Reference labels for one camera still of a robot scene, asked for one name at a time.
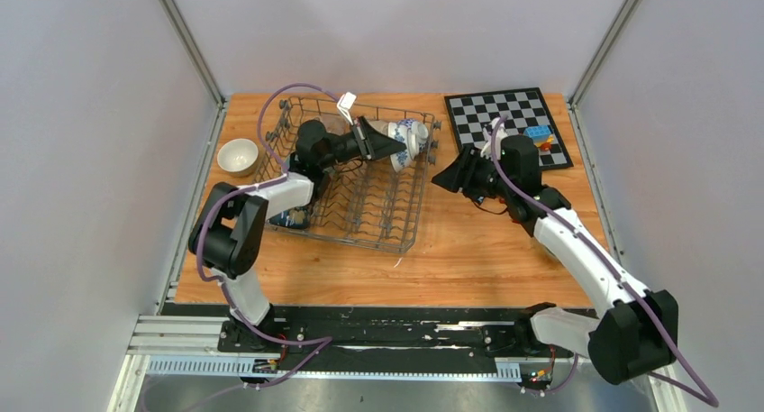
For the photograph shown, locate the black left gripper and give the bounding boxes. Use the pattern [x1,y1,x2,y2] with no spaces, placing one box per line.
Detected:
[319,117,405,170]

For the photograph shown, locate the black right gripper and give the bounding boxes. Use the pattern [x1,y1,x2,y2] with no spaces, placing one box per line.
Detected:
[432,145,514,200]

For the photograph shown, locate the white bowl blue roses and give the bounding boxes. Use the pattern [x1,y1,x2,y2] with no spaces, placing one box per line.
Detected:
[387,124,413,173]

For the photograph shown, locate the blue white zigzag bowl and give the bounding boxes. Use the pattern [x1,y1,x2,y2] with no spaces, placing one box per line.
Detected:
[398,118,429,157]

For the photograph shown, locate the plain beige bowl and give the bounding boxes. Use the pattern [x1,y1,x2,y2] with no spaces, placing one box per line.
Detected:
[216,138,259,177]

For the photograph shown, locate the beige bowl with flower sprig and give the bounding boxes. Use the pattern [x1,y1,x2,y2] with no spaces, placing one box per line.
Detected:
[368,120,389,140]

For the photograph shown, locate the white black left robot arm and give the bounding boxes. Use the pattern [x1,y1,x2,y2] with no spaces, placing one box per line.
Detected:
[188,116,407,352]

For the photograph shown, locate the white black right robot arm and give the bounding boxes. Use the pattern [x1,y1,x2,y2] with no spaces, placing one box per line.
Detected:
[432,135,678,385]

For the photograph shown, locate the black white chessboard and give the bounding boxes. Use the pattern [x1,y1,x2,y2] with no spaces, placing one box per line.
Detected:
[444,87,573,171]

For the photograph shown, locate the toy brick car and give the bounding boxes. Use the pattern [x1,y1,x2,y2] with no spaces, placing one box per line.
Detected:
[523,125,555,151]

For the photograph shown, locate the dark blue floral bowl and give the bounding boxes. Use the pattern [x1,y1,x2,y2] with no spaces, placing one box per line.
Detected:
[268,207,311,230]

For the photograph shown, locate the grey wire dish rack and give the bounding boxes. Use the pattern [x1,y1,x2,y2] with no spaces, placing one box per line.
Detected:
[253,96,441,253]

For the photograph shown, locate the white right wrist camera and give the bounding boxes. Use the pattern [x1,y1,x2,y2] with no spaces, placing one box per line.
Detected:
[480,126,508,160]

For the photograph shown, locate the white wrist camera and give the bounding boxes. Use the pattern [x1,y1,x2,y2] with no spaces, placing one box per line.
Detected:
[480,126,508,160]
[336,92,357,125]

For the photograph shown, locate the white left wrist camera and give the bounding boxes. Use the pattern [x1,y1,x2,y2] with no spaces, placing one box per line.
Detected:
[336,92,357,125]

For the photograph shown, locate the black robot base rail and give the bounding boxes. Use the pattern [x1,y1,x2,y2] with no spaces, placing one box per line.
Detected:
[217,305,639,375]

